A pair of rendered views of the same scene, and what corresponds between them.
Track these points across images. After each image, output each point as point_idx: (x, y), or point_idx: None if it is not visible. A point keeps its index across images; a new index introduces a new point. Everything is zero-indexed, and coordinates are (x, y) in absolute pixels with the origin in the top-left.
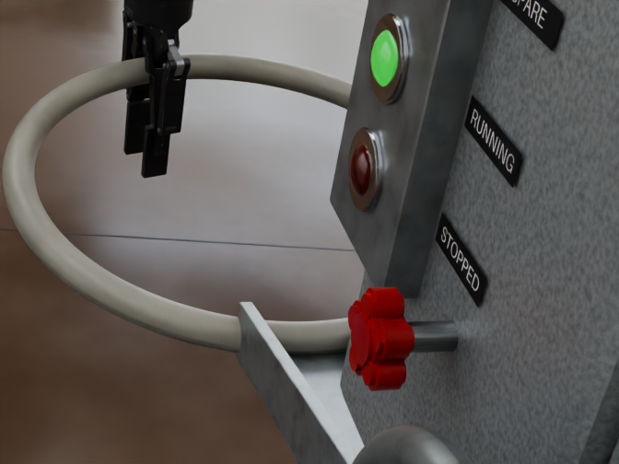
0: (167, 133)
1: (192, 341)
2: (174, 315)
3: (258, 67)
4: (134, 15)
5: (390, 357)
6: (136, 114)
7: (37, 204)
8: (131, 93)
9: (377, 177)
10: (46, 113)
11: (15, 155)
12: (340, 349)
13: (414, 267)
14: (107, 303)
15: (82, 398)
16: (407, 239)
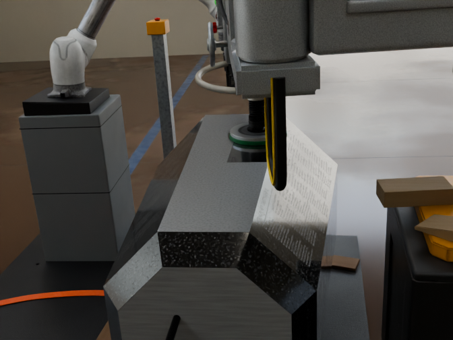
0: (232, 75)
1: (227, 92)
2: (223, 88)
3: None
4: (222, 49)
5: (214, 27)
6: (228, 75)
7: (200, 78)
8: (226, 71)
9: (216, 15)
10: (204, 69)
11: (197, 73)
12: None
13: (221, 23)
14: (212, 88)
15: None
16: (219, 19)
